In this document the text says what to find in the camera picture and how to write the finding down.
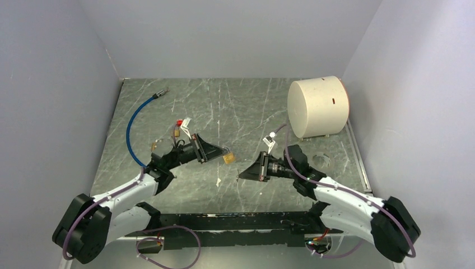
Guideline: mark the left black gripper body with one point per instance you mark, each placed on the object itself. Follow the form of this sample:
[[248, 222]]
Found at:
[[189, 152]]

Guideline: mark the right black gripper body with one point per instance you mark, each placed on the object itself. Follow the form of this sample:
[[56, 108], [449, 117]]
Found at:
[[274, 167]]

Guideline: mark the small brass padlock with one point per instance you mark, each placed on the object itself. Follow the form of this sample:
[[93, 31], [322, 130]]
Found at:
[[229, 158]]

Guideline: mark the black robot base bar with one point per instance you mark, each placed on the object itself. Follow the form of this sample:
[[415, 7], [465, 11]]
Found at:
[[293, 229]]

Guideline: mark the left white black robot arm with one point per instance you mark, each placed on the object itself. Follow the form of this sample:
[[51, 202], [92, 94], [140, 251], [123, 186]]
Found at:
[[91, 222]]

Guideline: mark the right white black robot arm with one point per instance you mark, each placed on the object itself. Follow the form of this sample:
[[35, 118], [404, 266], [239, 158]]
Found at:
[[385, 223]]

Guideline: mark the cream cylindrical container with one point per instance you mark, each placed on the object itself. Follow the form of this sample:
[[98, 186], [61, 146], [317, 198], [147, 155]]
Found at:
[[318, 106]]

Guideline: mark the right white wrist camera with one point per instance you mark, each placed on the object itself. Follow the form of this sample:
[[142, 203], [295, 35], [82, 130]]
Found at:
[[270, 141]]

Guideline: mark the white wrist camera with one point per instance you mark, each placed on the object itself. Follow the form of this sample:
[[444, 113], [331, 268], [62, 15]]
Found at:
[[270, 141], [183, 125]]

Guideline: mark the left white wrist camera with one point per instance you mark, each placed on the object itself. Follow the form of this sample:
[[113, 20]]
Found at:
[[183, 125]]

